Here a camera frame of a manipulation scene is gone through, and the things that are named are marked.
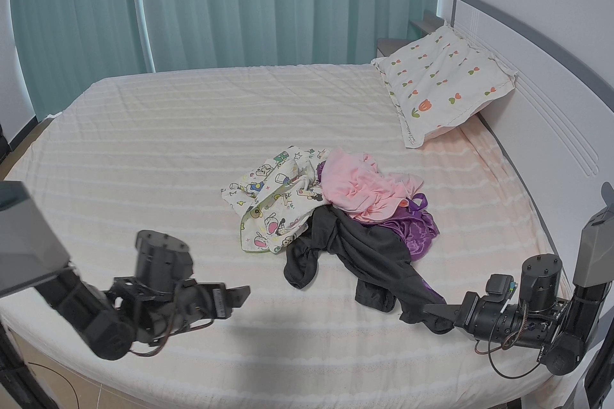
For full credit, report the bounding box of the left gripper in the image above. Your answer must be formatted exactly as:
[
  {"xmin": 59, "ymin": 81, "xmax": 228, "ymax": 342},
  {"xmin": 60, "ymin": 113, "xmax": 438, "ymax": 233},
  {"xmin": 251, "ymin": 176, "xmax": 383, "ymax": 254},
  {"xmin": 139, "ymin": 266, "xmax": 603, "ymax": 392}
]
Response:
[{"xmin": 184, "ymin": 283, "xmax": 251, "ymax": 321}]

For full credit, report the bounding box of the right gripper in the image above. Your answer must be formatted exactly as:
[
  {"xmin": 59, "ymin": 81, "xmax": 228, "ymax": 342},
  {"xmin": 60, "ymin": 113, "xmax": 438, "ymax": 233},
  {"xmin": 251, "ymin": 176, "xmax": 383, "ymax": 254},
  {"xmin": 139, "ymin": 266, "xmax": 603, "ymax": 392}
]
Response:
[{"xmin": 421, "ymin": 291, "xmax": 510, "ymax": 343}]

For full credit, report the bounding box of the black garment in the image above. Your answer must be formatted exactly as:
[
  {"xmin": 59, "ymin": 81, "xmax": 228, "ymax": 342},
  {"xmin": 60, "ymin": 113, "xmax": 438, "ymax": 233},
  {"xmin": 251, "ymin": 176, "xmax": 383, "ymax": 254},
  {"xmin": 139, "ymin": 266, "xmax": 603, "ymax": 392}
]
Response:
[{"xmin": 282, "ymin": 205, "xmax": 455, "ymax": 335}]

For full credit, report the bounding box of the bed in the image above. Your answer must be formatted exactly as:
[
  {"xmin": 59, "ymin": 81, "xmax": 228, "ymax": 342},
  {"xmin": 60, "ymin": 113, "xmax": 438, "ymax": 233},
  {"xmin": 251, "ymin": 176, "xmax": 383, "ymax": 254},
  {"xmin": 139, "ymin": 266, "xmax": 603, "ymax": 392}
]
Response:
[{"xmin": 0, "ymin": 0, "xmax": 614, "ymax": 409}]

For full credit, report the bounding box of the purple garment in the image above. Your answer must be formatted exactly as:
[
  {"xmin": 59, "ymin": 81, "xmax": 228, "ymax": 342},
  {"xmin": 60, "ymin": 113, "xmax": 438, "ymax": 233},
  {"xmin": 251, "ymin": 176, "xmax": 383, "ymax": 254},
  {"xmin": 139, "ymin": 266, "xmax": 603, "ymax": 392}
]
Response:
[{"xmin": 383, "ymin": 193, "xmax": 440, "ymax": 262}]

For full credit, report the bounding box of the white printed pyjama garment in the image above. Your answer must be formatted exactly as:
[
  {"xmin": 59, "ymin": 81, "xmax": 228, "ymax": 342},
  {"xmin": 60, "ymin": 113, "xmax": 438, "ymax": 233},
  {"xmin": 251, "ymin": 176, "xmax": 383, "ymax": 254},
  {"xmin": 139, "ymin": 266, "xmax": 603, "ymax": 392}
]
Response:
[{"xmin": 221, "ymin": 145, "xmax": 333, "ymax": 255}]

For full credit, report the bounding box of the pink garment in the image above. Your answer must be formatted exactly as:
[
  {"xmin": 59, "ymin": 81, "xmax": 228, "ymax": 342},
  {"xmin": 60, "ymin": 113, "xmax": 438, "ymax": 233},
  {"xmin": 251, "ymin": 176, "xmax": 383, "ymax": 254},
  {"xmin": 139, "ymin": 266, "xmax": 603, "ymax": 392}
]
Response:
[{"xmin": 320, "ymin": 147, "xmax": 426, "ymax": 225}]

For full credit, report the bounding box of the white printed pillow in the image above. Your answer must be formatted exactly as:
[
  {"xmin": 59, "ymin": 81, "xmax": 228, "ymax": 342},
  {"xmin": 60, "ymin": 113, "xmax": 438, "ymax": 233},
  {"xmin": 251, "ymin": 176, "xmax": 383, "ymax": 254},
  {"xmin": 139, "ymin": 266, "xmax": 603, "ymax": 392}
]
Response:
[{"xmin": 371, "ymin": 21, "xmax": 520, "ymax": 149}]

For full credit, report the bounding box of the grey bedside table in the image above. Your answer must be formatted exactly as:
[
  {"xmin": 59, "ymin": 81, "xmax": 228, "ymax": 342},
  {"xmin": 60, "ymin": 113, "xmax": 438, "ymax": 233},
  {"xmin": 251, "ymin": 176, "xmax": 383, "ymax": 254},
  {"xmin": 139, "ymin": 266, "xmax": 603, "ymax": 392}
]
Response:
[{"xmin": 376, "ymin": 11, "xmax": 448, "ymax": 59}]

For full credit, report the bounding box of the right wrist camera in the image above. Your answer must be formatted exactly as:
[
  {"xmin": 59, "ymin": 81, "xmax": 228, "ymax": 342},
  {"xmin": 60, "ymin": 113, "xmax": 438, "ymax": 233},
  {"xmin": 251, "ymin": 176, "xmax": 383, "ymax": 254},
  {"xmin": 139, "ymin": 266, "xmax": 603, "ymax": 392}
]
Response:
[{"xmin": 484, "ymin": 273, "xmax": 520, "ymax": 303}]

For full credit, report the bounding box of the black cable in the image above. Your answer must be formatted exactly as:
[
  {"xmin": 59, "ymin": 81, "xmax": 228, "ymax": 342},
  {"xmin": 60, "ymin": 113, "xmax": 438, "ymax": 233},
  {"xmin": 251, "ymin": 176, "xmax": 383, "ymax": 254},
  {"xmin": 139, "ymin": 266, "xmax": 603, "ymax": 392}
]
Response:
[{"xmin": 488, "ymin": 340, "xmax": 545, "ymax": 380}]

